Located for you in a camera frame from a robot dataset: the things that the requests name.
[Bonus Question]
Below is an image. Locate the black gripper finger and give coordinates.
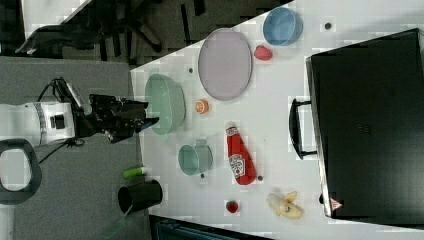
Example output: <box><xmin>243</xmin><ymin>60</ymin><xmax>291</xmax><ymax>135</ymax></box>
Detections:
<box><xmin>122</xmin><ymin>99</ymin><xmax>149</xmax><ymax>112</ymax></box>
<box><xmin>135</xmin><ymin>117</ymin><xmax>159</xmax><ymax>132</ymax></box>

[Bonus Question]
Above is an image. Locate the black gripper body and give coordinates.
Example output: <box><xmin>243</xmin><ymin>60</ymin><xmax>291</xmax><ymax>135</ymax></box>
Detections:
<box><xmin>74</xmin><ymin>94</ymin><xmax>147</xmax><ymax>144</ymax></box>

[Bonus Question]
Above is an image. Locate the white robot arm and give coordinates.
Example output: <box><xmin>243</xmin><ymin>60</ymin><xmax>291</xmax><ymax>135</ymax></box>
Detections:
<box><xmin>1</xmin><ymin>94</ymin><xmax>159</xmax><ymax>205</ymax></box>

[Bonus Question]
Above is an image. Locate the green colander basket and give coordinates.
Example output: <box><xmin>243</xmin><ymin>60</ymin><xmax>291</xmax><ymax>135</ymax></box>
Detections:
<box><xmin>145</xmin><ymin>74</ymin><xmax>186</xmax><ymax>135</ymax></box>

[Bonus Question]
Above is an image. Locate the green marker pen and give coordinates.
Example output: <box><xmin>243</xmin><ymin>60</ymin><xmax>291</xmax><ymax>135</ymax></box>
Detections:
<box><xmin>123</xmin><ymin>167</ymin><xmax>148</xmax><ymax>179</ymax></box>

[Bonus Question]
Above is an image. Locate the orange slice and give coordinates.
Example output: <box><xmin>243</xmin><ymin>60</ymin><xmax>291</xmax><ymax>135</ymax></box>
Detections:
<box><xmin>195</xmin><ymin>99</ymin><xmax>209</xmax><ymax>114</ymax></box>

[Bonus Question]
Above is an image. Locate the green cup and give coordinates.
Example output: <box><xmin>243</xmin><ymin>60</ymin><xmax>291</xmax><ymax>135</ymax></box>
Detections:
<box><xmin>178</xmin><ymin>139</ymin><xmax>213</xmax><ymax>176</ymax></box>

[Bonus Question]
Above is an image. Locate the black office chair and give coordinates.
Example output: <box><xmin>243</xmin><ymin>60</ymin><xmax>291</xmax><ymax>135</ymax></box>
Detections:
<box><xmin>15</xmin><ymin>0</ymin><xmax>162</xmax><ymax>55</ymax></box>

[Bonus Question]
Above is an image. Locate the grey round plate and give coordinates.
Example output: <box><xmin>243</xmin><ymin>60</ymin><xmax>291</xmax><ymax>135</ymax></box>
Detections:
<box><xmin>198</xmin><ymin>28</ymin><xmax>252</xmax><ymax>101</ymax></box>

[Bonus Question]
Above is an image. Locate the red ketchup bottle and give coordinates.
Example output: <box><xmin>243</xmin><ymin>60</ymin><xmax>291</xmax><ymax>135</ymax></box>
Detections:
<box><xmin>225</xmin><ymin>121</ymin><xmax>256</xmax><ymax>185</ymax></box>

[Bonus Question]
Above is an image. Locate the small red strawberry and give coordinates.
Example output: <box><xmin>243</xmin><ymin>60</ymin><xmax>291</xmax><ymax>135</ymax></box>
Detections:
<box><xmin>226</xmin><ymin>200</ymin><xmax>239</xmax><ymax>213</ymax></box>

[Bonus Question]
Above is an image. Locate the large red strawberry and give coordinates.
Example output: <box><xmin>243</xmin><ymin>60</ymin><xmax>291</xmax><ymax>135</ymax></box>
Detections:
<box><xmin>254</xmin><ymin>45</ymin><xmax>273</xmax><ymax>61</ymax></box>

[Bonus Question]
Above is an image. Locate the peeled banana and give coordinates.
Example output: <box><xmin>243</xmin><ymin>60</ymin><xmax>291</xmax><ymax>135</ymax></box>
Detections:
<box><xmin>266</xmin><ymin>191</ymin><xmax>303</xmax><ymax>219</ymax></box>

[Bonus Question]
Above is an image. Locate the blue bowl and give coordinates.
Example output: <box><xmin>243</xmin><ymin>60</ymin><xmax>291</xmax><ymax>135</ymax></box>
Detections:
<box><xmin>262</xmin><ymin>7</ymin><xmax>303</xmax><ymax>46</ymax></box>

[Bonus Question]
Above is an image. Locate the black cylinder post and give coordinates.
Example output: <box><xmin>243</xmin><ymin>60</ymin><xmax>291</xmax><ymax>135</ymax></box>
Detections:
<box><xmin>118</xmin><ymin>180</ymin><xmax>163</xmax><ymax>214</ymax></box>

